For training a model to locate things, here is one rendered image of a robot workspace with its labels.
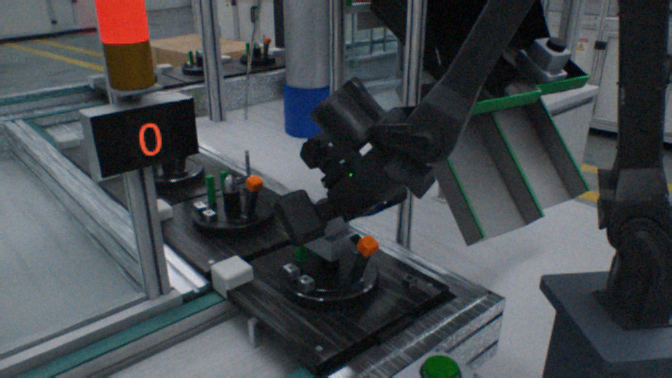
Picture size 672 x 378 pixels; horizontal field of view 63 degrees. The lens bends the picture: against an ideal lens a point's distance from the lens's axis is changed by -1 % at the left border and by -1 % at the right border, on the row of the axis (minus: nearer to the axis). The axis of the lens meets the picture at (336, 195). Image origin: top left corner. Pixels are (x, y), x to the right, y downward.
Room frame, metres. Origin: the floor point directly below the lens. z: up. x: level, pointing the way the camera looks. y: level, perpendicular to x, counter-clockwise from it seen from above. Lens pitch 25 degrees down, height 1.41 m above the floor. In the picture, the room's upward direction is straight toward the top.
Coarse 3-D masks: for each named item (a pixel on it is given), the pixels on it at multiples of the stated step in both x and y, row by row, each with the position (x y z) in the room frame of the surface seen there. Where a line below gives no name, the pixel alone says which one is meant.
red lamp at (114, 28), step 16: (96, 0) 0.60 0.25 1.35; (112, 0) 0.59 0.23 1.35; (128, 0) 0.60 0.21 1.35; (144, 0) 0.62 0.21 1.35; (112, 16) 0.59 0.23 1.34; (128, 16) 0.60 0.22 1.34; (144, 16) 0.62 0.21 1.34; (112, 32) 0.59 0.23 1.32; (128, 32) 0.60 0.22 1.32; (144, 32) 0.61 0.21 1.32
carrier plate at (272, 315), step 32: (288, 256) 0.72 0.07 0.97; (384, 256) 0.72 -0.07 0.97; (256, 288) 0.64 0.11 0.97; (384, 288) 0.64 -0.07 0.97; (416, 288) 0.64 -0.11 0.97; (448, 288) 0.64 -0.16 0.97; (288, 320) 0.57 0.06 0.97; (320, 320) 0.57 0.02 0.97; (352, 320) 0.57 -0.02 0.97; (384, 320) 0.57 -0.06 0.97; (288, 352) 0.52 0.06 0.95; (320, 352) 0.51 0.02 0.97; (352, 352) 0.52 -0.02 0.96
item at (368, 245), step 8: (352, 240) 0.61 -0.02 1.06; (360, 240) 0.59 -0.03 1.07; (368, 240) 0.59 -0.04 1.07; (376, 240) 0.60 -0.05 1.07; (360, 248) 0.59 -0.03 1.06; (368, 248) 0.58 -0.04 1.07; (376, 248) 0.59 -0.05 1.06; (360, 256) 0.60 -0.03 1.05; (368, 256) 0.59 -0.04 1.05; (360, 264) 0.60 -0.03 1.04; (352, 272) 0.61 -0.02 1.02; (360, 272) 0.60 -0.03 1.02; (352, 280) 0.61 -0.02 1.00
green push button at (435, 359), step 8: (432, 360) 0.49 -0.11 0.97; (440, 360) 0.49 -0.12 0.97; (448, 360) 0.49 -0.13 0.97; (424, 368) 0.48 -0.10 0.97; (432, 368) 0.48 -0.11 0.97; (440, 368) 0.48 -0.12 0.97; (448, 368) 0.48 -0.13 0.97; (456, 368) 0.48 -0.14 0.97; (432, 376) 0.47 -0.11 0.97; (440, 376) 0.46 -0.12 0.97; (448, 376) 0.46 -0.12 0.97; (456, 376) 0.47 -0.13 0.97
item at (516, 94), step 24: (384, 0) 0.92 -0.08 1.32; (432, 0) 1.01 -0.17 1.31; (456, 0) 0.96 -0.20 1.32; (480, 0) 0.91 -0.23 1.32; (384, 24) 0.91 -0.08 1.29; (432, 24) 0.95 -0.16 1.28; (456, 24) 0.95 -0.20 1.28; (432, 48) 0.81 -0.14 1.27; (456, 48) 0.89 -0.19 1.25; (432, 72) 0.81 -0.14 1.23; (504, 72) 0.85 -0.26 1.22; (480, 96) 0.78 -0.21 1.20; (504, 96) 0.80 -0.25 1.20; (528, 96) 0.78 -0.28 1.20
